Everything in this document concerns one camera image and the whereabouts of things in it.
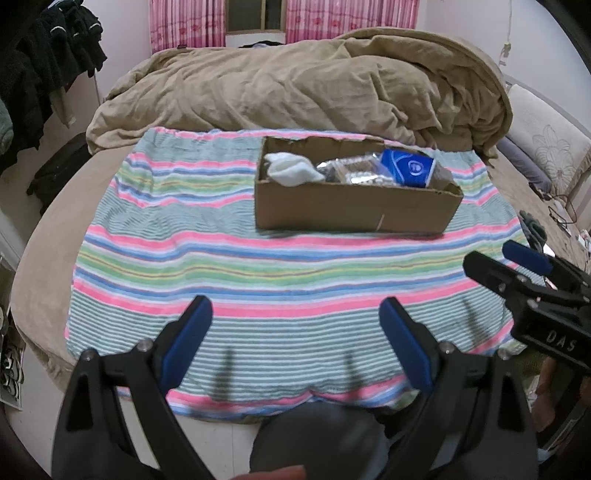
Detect printed paper on floor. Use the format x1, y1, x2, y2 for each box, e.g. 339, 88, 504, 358
0, 307, 25, 411

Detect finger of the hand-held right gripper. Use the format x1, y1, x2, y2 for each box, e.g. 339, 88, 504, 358
463, 251, 533, 302
502, 241, 591, 296

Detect brown cardboard box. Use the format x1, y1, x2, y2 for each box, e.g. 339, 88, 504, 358
255, 135, 464, 234

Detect bed with beige sheet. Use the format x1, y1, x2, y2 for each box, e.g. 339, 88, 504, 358
11, 134, 591, 402

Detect hanging black clothes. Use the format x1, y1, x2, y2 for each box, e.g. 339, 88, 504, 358
0, 0, 108, 172

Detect cables on bed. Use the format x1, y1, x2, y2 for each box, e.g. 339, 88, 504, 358
547, 194, 583, 232

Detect grey gloves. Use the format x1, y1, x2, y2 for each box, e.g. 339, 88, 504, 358
519, 210, 550, 253

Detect white wall cable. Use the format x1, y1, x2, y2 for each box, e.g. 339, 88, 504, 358
498, 0, 516, 71

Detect white floral pillow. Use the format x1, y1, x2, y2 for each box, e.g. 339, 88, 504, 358
505, 84, 591, 200

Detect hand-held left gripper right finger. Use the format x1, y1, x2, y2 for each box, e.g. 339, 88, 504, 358
379, 296, 541, 480

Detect white socks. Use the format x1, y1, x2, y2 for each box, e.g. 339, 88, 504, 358
264, 152, 326, 188

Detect beige duvet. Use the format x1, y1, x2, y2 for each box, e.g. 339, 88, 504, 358
87, 28, 514, 160

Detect person's left leg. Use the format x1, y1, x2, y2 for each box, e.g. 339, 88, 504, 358
249, 401, 389, 480

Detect black suitcase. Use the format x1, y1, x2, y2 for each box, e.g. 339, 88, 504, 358
27, 133, 93, 216

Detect grey pillow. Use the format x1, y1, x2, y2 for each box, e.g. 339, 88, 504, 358
496, 137, 553, 195

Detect blue packet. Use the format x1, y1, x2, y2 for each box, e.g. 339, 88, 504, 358
379, 148, 437, 188

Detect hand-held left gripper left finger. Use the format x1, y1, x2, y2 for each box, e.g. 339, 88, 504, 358
51, 295, 215, 480

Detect pink curtain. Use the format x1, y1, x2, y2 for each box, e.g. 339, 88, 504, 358
284, 0, 421, 45
148, 0, 228, 54

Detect person's left hand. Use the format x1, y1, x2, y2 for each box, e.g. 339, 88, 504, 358
240, 465, 306, 480

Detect window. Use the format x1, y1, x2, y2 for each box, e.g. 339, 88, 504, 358
225, 0, 288, 34

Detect clear bag of brown snacks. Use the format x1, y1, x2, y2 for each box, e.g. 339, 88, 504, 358
318, 156, 382, 184

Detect person's right hand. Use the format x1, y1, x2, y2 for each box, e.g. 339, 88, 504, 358
531, 356, 564, 432

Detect striped blanket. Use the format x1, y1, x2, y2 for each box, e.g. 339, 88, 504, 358
65, 127, 546, 423

